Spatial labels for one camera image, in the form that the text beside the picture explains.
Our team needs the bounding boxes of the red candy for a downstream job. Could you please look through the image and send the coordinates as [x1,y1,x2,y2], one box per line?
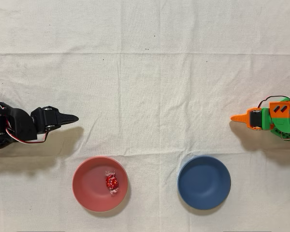
[104,170,120,196]

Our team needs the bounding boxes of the blue bowl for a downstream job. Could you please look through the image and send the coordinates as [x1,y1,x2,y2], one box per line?
[177,155,232,210]

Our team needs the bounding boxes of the red bowl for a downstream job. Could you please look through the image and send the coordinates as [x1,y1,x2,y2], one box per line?
[72,156,129,213]

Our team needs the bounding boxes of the white tablecloth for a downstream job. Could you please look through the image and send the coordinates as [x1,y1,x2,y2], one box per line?
[0,0,290,232]

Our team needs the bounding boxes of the servo cable on orange arm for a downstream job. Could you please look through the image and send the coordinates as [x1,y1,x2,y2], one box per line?
[257,95,290,109]

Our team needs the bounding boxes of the red white black servo cable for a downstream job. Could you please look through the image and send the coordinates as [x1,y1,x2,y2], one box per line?
[5,120,49,145]

